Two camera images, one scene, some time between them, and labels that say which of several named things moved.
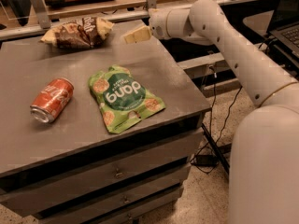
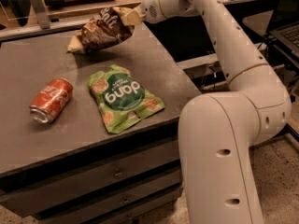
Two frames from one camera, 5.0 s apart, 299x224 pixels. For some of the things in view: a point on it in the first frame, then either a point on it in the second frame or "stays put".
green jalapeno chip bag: (121, 99) stays put
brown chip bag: (83, 33) -> (106, 29)
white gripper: (158, 24) -> (150, 11)
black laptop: (284, 24) stays put
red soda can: (52, 99) stays put
